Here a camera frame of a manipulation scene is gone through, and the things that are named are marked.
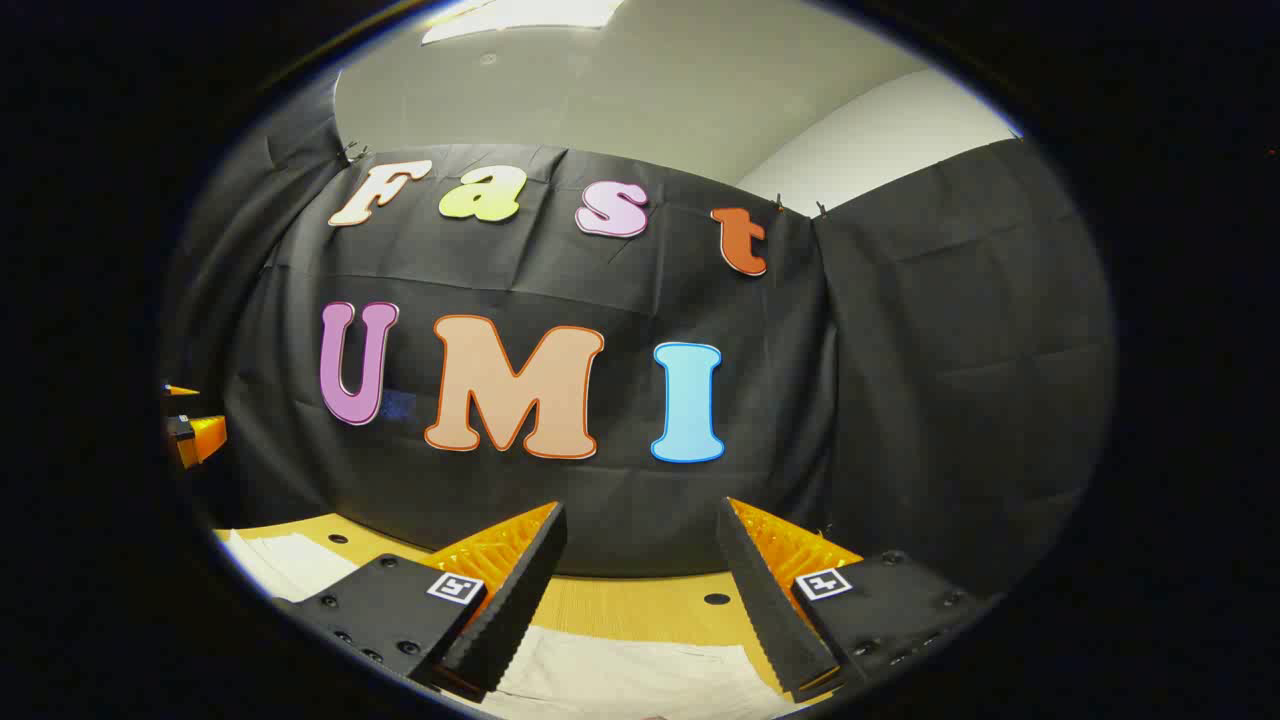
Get black backdrop cloth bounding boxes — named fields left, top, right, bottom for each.
left=160, top=70, right=1116, bottom=601

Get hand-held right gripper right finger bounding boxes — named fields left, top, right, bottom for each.
left=715, top=496, right=1003, bottom=704

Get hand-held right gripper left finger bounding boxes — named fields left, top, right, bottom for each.
left=268, top=502, right=569, bottom=704

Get white jeans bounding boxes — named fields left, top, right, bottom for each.
left=222, top=530, right=791, bottom=720

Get ceiling light panel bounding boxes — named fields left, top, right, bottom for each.
left=420, top=0, right=627, bottom=46

